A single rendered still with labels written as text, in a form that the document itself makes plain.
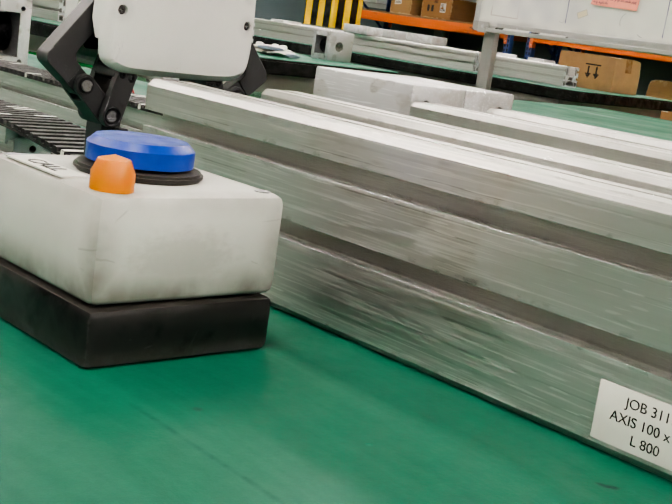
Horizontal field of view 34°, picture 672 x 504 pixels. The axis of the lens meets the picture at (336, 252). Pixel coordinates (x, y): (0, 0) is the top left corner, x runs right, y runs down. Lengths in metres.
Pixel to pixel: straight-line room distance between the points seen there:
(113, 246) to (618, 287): 0.17
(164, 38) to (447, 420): 0.31
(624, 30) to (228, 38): 3.15
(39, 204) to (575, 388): 0.19
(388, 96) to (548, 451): 0.37
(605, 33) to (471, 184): 3.38
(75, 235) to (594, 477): 0.18
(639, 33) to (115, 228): 3.39
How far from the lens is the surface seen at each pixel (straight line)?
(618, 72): 5.01
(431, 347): 0.42
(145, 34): 0.61
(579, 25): 3.84
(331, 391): 0.39
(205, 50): 0.63
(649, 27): 3.70
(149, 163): 0.40
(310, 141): 0.47
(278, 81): 3.34
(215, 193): 0.40
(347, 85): 0.73
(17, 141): 0.76
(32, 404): 0.35
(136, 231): 0.38
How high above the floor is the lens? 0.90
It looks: 12 degrees down
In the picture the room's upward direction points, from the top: 8 degrees clockwise
